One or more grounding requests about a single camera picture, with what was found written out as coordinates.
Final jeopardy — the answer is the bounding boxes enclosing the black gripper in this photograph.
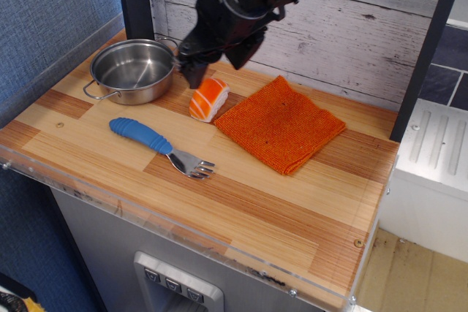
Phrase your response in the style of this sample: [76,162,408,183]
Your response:
[178,0,285,88]

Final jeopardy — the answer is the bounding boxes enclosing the orange knitted cloth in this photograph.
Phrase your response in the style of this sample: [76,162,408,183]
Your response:
[214,76,346,175]

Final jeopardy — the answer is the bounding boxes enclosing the blue handled metal fork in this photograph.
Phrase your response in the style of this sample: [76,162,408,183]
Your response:
[109,117,215,180]

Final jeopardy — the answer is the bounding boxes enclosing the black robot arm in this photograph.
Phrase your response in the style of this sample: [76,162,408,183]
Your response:
[178,0,298,89]

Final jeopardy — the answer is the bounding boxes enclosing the toy salmon sushi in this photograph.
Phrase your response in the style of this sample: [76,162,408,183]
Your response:
[189,77,230,123]

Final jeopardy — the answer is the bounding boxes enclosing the small steel pot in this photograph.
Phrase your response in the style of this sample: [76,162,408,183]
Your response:
[83,38,176,105]

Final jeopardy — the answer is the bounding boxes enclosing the clear acrylic table guard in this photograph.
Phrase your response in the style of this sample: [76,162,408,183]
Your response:
[1,134,397,311]

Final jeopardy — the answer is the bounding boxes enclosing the silver toy appliance cabinet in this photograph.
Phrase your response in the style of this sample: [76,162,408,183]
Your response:
[52,189,318,311]

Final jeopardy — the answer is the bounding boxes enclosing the silver button panel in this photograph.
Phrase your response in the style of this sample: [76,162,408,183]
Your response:
[134,251,224,311]

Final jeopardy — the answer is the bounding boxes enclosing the white grooved box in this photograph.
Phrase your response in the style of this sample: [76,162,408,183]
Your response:
[379,99,467,262]

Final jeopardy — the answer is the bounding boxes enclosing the yellow black object corner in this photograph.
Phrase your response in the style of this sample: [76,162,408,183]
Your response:
[1,286,45,312]

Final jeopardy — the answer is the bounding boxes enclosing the black vertical frame post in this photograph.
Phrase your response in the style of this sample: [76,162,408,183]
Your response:
[390,0,455,142]

